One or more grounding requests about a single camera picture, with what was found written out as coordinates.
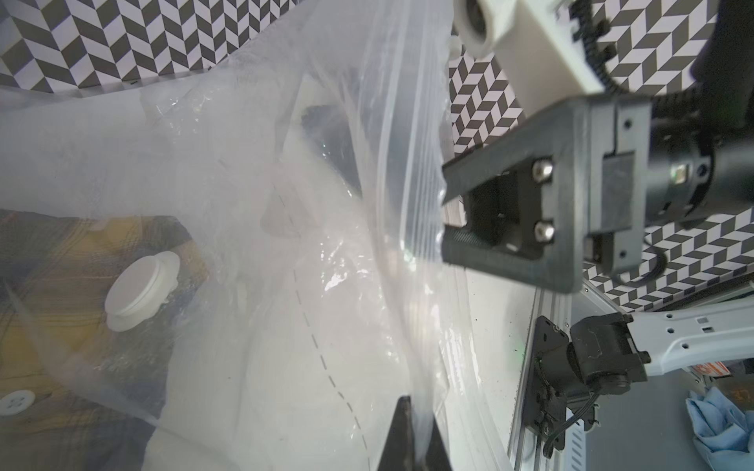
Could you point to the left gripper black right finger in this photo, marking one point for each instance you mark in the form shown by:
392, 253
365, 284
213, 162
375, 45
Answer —
436, 457

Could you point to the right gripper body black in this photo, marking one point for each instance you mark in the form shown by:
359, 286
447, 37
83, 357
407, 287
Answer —
679, 168

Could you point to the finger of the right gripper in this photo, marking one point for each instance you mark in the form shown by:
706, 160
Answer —
553, 132
558, 269

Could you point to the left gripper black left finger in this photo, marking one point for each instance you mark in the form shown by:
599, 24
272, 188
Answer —
397, 452

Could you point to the clear plastic vacuum bag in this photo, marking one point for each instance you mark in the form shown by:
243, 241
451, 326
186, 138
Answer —
307, 169

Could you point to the yellow plaid shirt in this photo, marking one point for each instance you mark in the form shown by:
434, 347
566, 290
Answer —
74, 394

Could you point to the light blue cloth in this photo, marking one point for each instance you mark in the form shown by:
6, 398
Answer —
722, 433

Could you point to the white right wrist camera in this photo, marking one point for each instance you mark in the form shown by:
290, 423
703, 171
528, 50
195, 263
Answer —
533, 43

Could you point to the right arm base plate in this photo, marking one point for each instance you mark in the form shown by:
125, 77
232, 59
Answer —
556, 397

